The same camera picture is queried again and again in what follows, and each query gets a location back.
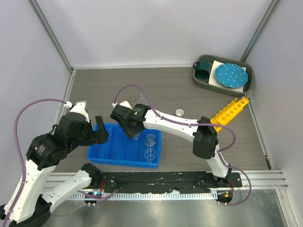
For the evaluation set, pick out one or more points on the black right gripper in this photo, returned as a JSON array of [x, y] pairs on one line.
[[130, 133]]

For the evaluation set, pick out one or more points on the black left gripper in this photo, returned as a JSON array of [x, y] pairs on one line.
[[97, 136]]

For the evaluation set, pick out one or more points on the small clear glass beaker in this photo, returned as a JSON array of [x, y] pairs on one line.
[[137, 137]]

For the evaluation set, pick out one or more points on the blue plastic divided bin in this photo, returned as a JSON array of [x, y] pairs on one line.
[[122, 151]]

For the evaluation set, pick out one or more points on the tall clear glass beaker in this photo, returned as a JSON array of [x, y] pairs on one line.
[[150, 155]]

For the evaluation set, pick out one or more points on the small white ceramic crucible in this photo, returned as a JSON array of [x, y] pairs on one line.
[[179, 112]]

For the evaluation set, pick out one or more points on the yellow test tube rack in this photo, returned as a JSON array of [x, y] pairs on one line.
[[228, 113]]

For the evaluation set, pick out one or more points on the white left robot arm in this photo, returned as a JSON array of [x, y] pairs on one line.
[[29, 206]]

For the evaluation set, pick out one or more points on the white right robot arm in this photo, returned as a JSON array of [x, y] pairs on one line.
[[201, 133]]

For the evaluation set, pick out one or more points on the dark green mug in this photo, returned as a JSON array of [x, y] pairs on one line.
[[202, 69]]

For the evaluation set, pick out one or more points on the white square plate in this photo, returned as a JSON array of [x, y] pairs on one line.
[[213, 82]]

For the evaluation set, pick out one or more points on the blue polka dot plate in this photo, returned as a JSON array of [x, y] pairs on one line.
[[231, 75]]

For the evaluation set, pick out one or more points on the grey-green plastic tray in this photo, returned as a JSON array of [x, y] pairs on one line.
[[211, 59]]

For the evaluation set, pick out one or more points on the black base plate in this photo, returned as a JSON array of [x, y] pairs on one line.
[[166, 182]]

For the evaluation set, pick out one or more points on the white slotted cable duct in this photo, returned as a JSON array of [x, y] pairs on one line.
[[175, 195]]

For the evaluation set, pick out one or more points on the aluminium frame rail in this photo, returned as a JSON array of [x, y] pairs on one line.
[[267, 179]]

